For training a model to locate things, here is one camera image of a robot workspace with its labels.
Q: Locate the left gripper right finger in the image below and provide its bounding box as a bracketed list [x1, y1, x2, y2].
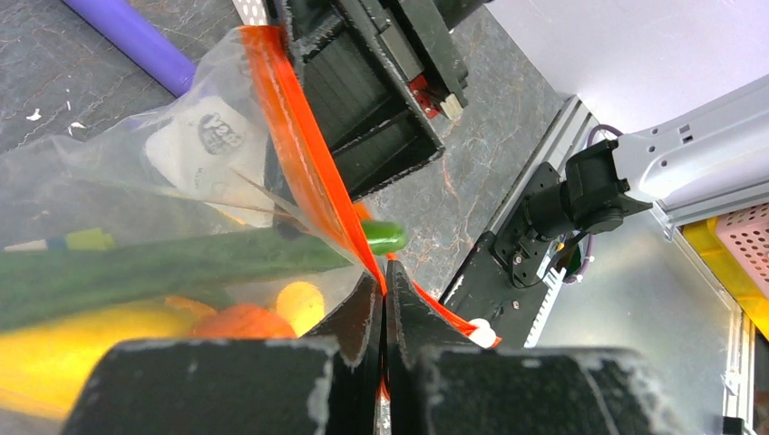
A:
[385, 260, 661, 434]

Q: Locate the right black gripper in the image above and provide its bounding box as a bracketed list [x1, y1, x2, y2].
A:
[265, 0, 481, 200]

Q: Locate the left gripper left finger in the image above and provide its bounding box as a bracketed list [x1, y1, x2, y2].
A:
[63, 275, 383, 434]

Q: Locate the orange pumpkin toy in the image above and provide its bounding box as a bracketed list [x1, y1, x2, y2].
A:
[190, 304, 297, 339]

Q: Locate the clear zip bag orange zipper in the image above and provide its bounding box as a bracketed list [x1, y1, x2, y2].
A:
[0, 24, 502, 421]

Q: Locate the long green cucumber toy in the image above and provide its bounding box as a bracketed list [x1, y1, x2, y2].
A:
[1, 221, 408, 332]

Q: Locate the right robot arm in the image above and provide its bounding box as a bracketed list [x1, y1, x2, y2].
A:
[264, 1, 768, 242]

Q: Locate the yellow bin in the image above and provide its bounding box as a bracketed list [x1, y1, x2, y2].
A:
[683, 217, 768, 336]

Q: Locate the pink perforated basket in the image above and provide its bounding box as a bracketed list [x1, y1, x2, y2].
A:
[715, 203, 768, 299]

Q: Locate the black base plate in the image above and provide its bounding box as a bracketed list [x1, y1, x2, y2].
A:
[439, 162, 569, 348]

